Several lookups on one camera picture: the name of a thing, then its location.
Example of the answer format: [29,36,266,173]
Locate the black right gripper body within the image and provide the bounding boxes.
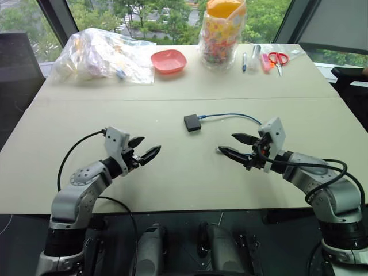
[248,135,273,173]

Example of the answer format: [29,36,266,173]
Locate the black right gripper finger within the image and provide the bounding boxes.
[231,132,256,146]
[218,146,251,170]

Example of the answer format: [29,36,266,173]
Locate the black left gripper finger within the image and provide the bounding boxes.
[140,145,162,166]
[128,136,146,150]

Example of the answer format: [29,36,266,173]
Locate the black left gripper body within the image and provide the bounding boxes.
[122,147,144,173]

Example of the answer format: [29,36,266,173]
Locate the black adapter box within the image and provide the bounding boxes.
[183,113,204,133]

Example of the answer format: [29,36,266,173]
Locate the pink highlighter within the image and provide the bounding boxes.
[260,53,273,74]

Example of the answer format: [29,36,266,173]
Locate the clear plastic tube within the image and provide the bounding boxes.
[247,44,262,73]

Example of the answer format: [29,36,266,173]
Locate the pink plastic bowl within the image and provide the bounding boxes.
[150,49,189,75]

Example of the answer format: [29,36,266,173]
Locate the grey rounded robot leg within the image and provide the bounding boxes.
[134,223,168,276]
[197,220,246,276]

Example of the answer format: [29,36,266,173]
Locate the clear plastic bag of items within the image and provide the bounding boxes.
[51,28,158,86]

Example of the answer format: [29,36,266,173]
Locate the clear jar of colourful pieces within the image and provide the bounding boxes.
[197,0,248,70]

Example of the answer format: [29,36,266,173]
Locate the black office chair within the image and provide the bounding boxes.
[330,66,368,131]
[0,32,47,151]

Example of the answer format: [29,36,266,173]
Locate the grey window blind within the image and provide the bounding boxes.
[298,0,368,56]

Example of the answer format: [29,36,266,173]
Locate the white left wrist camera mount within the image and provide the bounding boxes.
[103,125,131,177]

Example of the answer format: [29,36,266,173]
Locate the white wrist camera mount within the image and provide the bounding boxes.
[258,116,287,174]
[103,125,131,177]

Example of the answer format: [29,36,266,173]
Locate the blue cable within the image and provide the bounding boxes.
[197,112,263,158]

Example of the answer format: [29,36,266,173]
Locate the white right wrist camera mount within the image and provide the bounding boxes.
[258,116,287,174]

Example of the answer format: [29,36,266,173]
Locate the red-handled scissors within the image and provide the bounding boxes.
[267,51,289,77]

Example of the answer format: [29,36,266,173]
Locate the dark window frame post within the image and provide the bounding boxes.
[42,0,79,47]
[273,0,323,44]

